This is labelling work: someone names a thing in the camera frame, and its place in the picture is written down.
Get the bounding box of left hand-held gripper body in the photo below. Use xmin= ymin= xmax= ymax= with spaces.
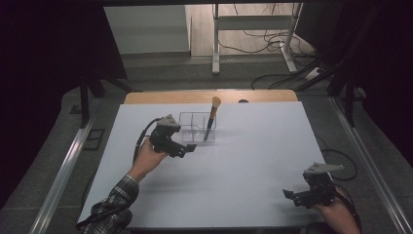
xmin=149 ymin=113 xmax=189 ymax=160

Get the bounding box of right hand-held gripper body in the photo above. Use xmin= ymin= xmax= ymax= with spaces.
xmin=292 ymin=162 xmax=345 ymax=210

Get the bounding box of clear plastic organizer box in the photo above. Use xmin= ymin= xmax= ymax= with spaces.
xmin=177 ymin=111 xmax=218 ymax=144

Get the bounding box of makeup brush with dark handle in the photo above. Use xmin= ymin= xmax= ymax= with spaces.
xmin=203 ymin=96 xmax=223 ymax=142

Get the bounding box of person's left hand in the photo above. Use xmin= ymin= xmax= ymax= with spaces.
xmin=128 ymin=136 xmax=170 ymax=183

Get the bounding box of person's right hand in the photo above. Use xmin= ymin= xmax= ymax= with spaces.
xmin=312 ymin=189 xmax=362 ymax=234

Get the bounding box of wooden table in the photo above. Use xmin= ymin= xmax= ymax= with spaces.
xmin=123 ymin=90 xmax=299 ymax=105

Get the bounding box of white board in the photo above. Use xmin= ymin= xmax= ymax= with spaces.
xmin=78 ymin=100 xmax=326 ymax=229

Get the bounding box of black metal stand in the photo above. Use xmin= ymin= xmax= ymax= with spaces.
xmin=325 ymin=62 xmax=358 ymax=129
xmin=78 ymin=71 xmax=143 ymax=130

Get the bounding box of white cabinet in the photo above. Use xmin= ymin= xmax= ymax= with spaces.
xmin=103 ymin=4 xmax=193 ymax=56

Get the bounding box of white power strip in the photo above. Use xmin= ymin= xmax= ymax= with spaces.
xmin=304 ymin=66 xmax=323 ymax=82

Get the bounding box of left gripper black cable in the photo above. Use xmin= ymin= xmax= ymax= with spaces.
xmin=132 ymin=117 xmax=163 ymax=164

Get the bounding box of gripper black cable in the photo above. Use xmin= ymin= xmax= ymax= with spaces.
xmin=132 ymin=117 xmax=163 ymax=164
xmin=334 ymin=183 xmax=363 ymax=234

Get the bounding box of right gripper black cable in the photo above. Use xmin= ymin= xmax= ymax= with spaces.
xmin=334 ymin=183 xmax=363 ymax=234

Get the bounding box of black looped cable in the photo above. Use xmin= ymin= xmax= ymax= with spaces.
xmin=319 ymin=147 xmax=359 ymax=182

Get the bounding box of aluminium rail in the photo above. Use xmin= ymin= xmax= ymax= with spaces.
xmin=327 ymin=96 xmax=413 ymax=234
xmin=27 ymin=116 xmax=97 ymax=234

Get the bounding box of black rectangular floor frame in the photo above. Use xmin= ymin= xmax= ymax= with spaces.
xmin=82 ymin=128 xmax=106 ymax=152

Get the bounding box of tangle of black floor cables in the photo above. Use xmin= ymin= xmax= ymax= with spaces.
xmin=216 ymin=28 xmax=319 ymax=60

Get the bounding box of white metal desk frame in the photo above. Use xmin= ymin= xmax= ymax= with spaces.
xmin=210 ymin=2 xmax=305 ymax=77

